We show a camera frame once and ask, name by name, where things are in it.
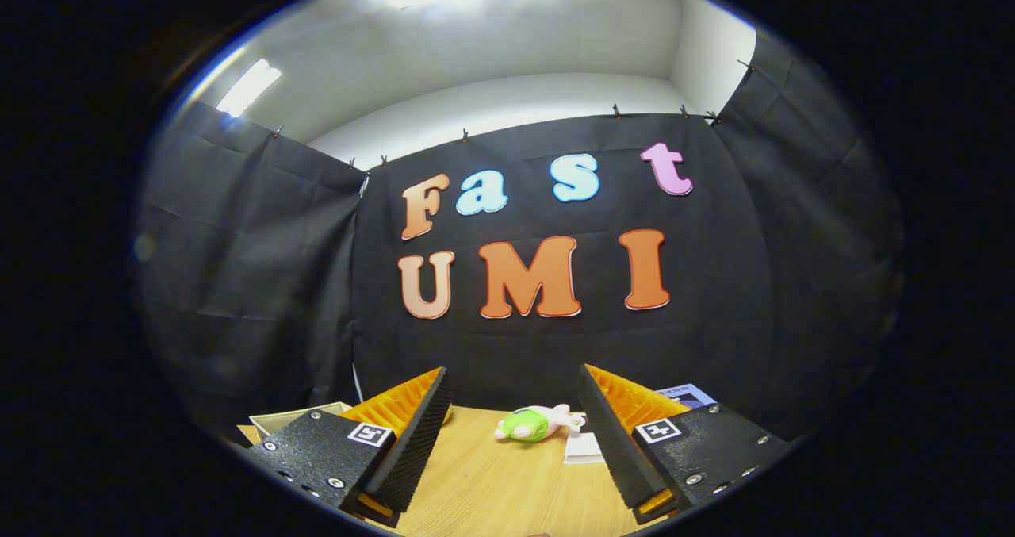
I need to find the green and pink plush toy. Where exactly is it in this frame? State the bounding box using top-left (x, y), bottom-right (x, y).
top-left (495, 404), bottom-right (586, 443)

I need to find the row of black cloth clips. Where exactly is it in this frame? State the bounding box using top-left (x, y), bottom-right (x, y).
top-left (274, 59), bottom-right (754, 171)

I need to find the blue book with figure cover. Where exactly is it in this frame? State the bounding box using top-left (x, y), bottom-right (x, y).
top-left (657, 383), bottom-right (717, 411)

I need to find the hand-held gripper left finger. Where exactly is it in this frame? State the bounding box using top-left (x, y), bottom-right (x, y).
top-left (242, 366), bottom-right (454, 530)

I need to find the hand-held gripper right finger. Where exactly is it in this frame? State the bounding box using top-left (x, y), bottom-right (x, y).
top-left (577, 364), bottom-right (794, 526)

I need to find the grey fabric storage box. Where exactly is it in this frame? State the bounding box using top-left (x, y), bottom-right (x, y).
top-left (249, 401), bottom-right (354, 439)

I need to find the long ceiling light strip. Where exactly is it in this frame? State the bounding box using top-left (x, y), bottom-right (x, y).
top-left (216, 59), bottom-right (283, 117)

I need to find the black backdrop cloth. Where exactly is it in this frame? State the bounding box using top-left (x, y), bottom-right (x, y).
top-left (131, 25), bottom-right (905, 451)

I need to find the white book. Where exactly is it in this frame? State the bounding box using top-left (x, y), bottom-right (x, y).
top-left (563, 412), bottom-right (607, 465)

